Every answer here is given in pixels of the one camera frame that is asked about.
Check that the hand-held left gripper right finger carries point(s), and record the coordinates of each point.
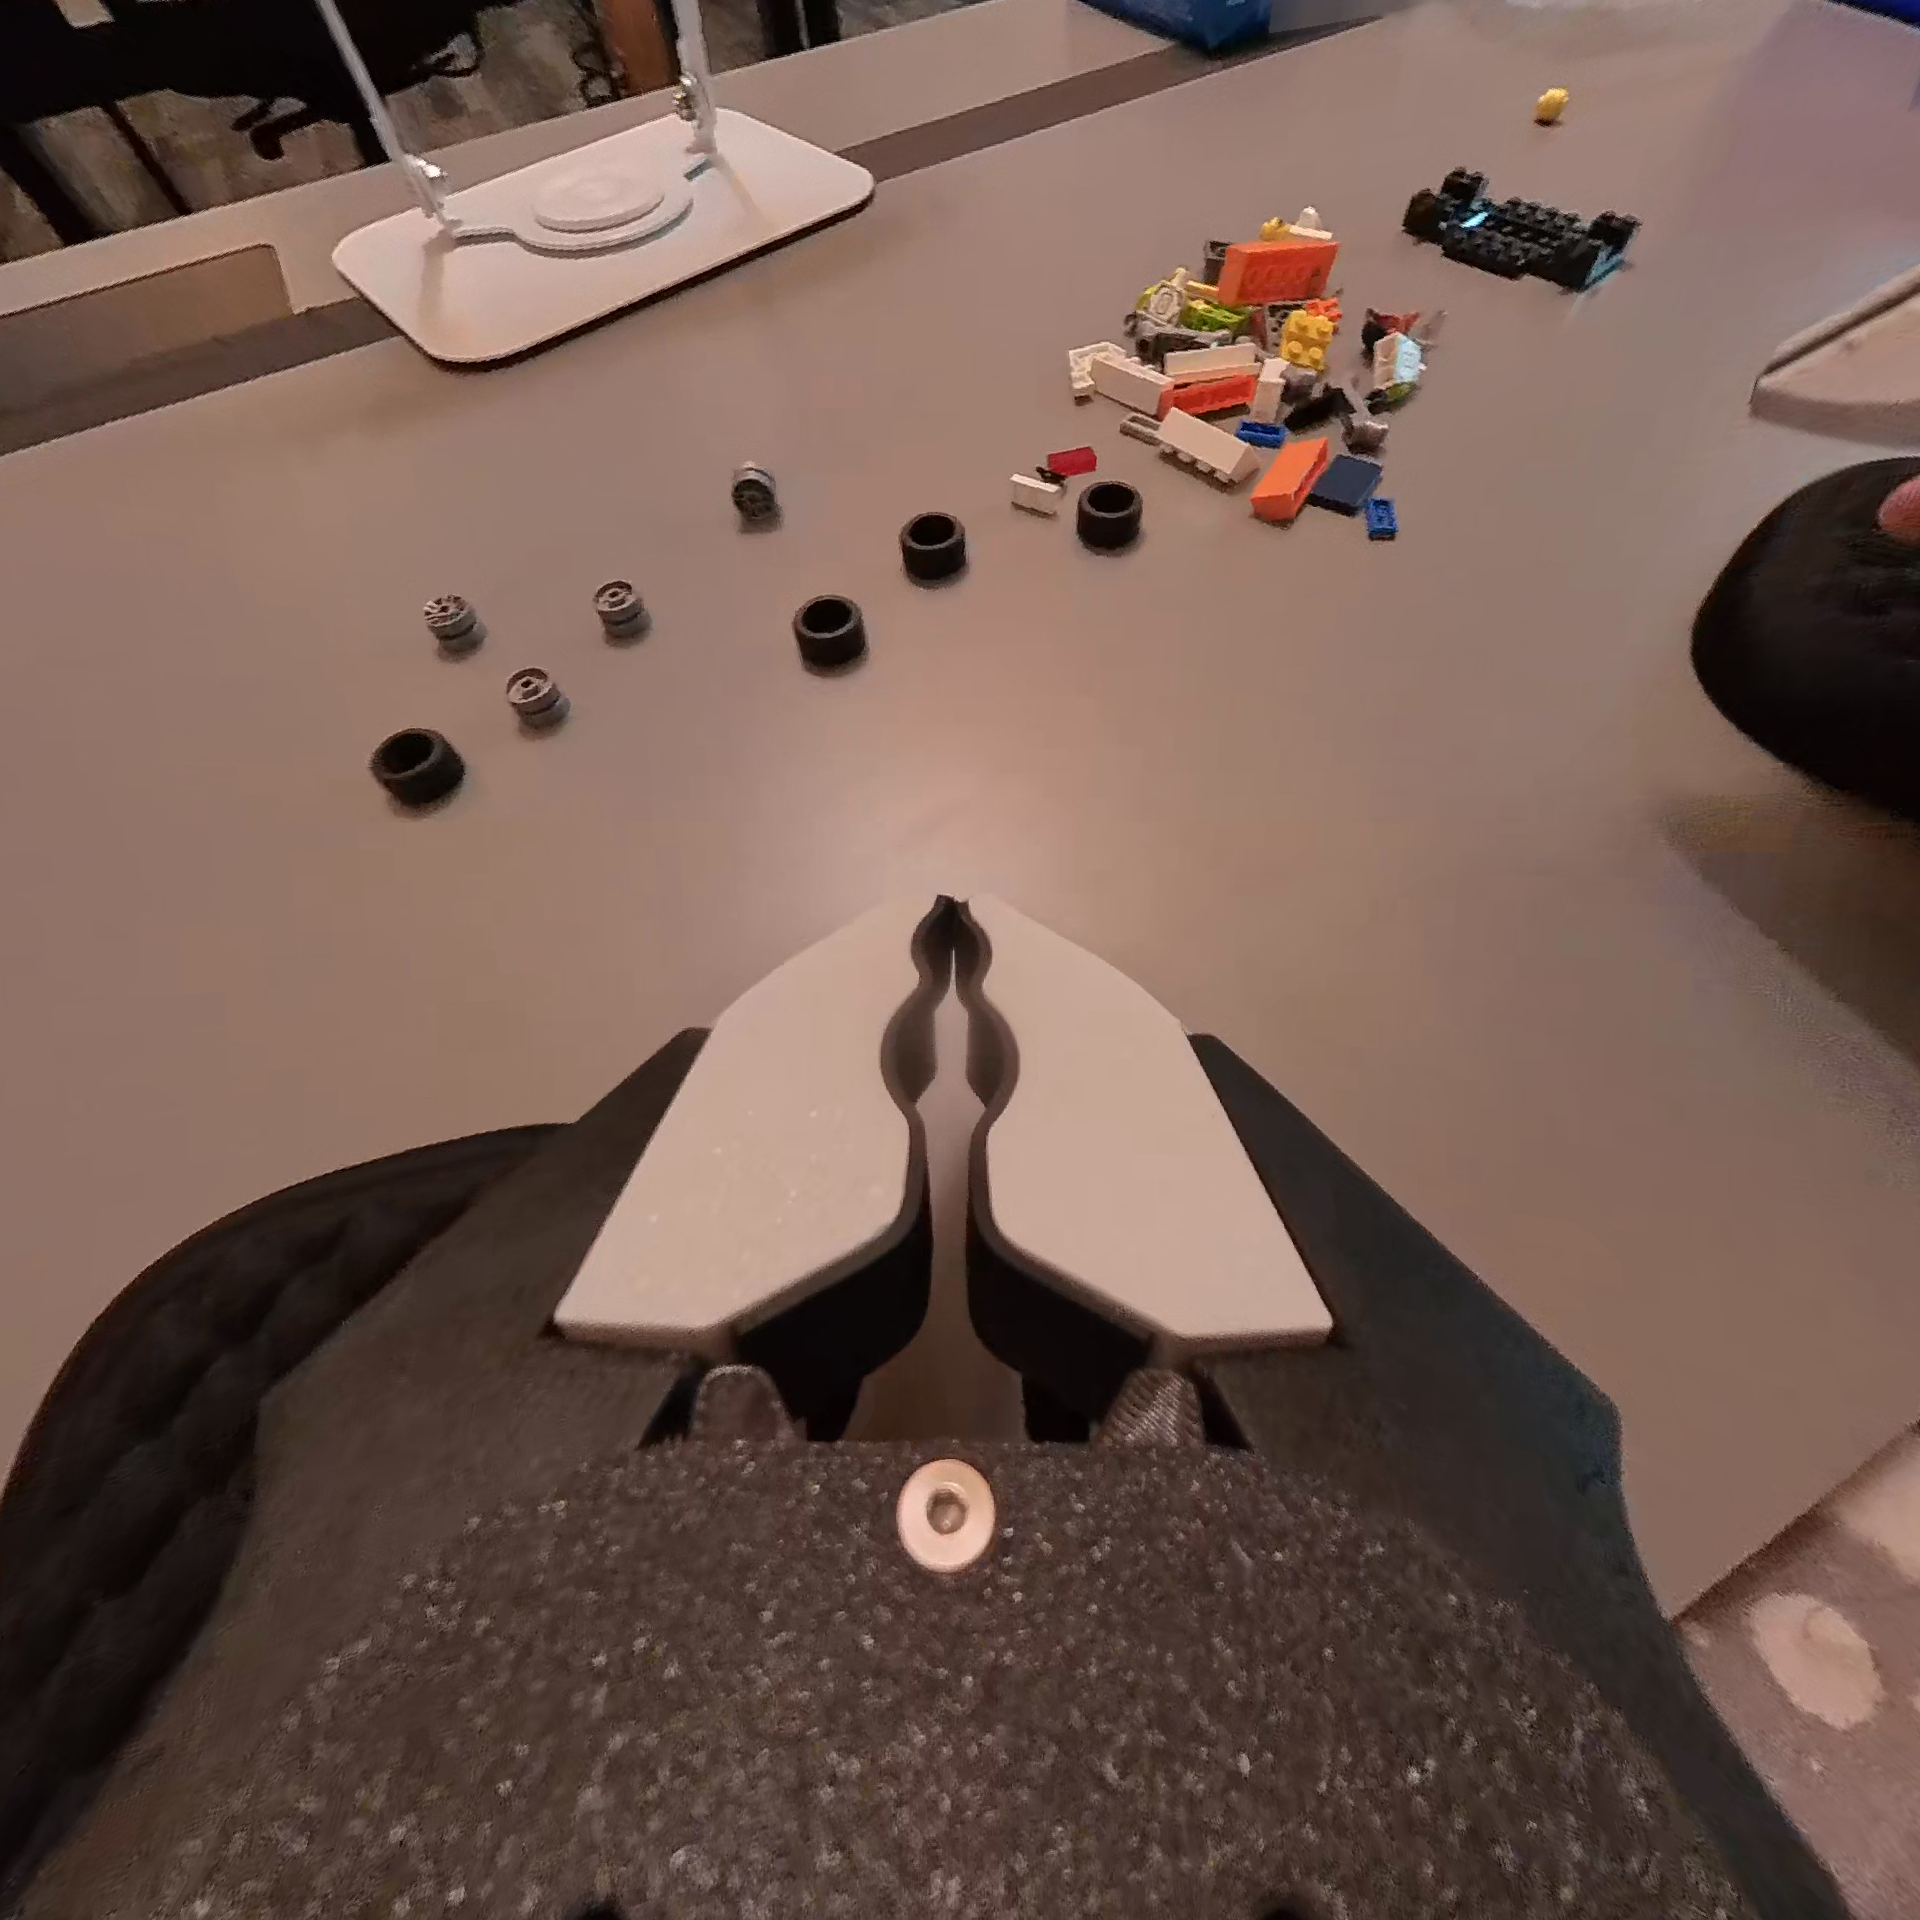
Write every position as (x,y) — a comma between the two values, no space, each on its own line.
(1156,1172)

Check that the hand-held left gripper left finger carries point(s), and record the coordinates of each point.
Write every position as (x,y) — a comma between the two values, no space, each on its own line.
(750,1172)

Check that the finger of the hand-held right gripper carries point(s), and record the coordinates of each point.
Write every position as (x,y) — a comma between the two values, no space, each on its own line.
(1852,375)

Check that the black lego tire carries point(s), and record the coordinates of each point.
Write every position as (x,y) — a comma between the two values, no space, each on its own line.
(805,643)
(910,557)
(1090,525)
(386,779)

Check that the grey lego wheel rim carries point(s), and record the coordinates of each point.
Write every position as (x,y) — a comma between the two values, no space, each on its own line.
(538,697)
(453,623)
(621,609)
(758,494)

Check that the person's left forearm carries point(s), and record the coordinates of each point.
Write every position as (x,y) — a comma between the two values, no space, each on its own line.
(119,1425)

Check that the black lego chassis piece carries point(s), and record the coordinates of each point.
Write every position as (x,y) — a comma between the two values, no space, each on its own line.
(1523,233)

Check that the pile of lego pieces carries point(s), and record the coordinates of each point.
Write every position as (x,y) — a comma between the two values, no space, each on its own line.
(1261,360)

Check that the small white lego piece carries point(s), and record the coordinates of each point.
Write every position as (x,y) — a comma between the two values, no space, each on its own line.
(1037,492)

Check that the small red lego piece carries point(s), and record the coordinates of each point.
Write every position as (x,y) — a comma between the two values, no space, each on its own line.
(1070,460)

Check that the grey printed sweatshirt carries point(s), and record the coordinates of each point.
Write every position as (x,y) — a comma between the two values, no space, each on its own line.
(1799,1651)

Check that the white stand base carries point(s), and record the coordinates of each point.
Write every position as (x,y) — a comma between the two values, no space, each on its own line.
(452,284)

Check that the black office chair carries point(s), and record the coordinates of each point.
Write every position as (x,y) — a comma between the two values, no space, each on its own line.
(300,107)

